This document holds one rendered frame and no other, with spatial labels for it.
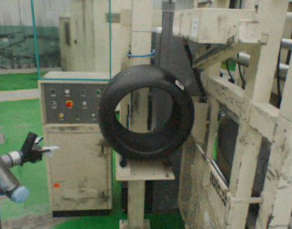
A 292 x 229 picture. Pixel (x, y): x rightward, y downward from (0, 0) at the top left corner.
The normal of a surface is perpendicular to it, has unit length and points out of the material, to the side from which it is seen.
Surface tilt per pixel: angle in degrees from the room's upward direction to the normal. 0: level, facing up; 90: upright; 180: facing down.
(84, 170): 91
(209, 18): 90
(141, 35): 90
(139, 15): 90
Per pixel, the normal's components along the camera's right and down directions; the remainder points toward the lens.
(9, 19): 0.47, 0.31
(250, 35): 0.10, 0.03
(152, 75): 0.12, -0.47
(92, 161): 0.09, 0.33
